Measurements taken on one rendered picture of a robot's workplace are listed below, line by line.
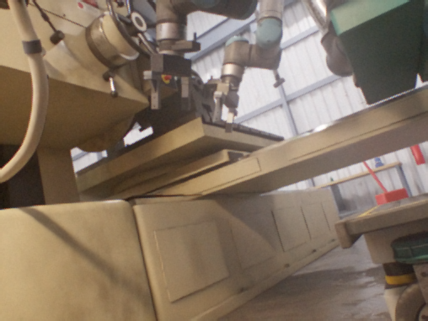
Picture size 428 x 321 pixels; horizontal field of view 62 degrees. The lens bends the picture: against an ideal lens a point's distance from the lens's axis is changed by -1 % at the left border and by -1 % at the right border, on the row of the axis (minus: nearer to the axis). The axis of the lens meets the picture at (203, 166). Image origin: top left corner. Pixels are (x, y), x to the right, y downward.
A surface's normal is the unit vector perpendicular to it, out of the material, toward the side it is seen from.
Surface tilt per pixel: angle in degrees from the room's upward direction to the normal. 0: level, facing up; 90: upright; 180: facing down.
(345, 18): 90
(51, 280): 90
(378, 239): 90
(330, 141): 90
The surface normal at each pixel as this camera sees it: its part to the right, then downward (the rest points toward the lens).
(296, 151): -0.55, -0.04
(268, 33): -0.11, -0.10
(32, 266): 0.64, -0.32
